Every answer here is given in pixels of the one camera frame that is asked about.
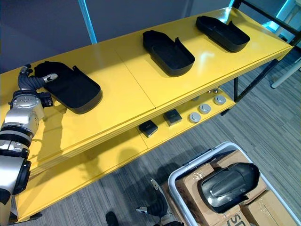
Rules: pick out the black metal shelf frame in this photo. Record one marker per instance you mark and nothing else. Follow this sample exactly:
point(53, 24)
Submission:
point(263, 73)

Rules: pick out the large brown cardboard box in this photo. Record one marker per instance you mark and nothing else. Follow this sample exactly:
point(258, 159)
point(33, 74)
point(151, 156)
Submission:
point(190, 190)

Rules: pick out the small metal knob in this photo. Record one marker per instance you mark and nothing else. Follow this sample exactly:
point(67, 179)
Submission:
point(208, 92)
point(215, 90)

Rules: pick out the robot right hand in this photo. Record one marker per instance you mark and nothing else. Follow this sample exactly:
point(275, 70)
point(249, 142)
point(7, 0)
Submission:
point(158, 203)

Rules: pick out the grey plastic crate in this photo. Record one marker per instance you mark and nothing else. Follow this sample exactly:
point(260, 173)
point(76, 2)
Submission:
point(178, 188)

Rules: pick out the robot left arm silver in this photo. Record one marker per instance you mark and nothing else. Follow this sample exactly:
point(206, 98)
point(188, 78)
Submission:
point(20, 117)

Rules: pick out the black plastic housing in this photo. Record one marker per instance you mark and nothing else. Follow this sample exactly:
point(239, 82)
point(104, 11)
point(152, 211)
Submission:
point(223, 34)
point(229, 186)
point(73, 91)
point(168, 55)

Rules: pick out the blue lit partition post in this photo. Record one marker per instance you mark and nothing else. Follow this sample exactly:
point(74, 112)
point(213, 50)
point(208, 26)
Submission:
point(87, 22)
point(284, 9)

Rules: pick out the small brown cardboard box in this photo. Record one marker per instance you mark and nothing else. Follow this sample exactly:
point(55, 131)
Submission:
point(231, 159)

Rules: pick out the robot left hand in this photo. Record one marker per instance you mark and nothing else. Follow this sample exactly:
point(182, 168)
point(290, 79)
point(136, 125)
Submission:
point(29, 82)

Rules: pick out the round grey disc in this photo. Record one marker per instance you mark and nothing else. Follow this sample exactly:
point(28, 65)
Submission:
point(194, 117)
point(204, 108)
point(219, 100)

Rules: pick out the robot right arm silver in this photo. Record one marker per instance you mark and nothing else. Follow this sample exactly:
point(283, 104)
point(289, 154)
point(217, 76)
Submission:
point(171, 221)

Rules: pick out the printed brown cardboard box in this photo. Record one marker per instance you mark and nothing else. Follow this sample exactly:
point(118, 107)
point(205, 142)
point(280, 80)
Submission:
point(265, 209)

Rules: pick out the yellow metal shelf unit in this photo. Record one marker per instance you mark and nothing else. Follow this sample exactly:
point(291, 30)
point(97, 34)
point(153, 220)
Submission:
point(131, 89)

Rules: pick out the small black square box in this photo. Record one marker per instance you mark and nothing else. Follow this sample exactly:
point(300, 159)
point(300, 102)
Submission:
point(172, 117)
point(148, 128)

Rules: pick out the robot dark foot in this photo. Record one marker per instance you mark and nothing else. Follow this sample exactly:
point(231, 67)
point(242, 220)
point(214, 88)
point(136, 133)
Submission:
point(111, 219)

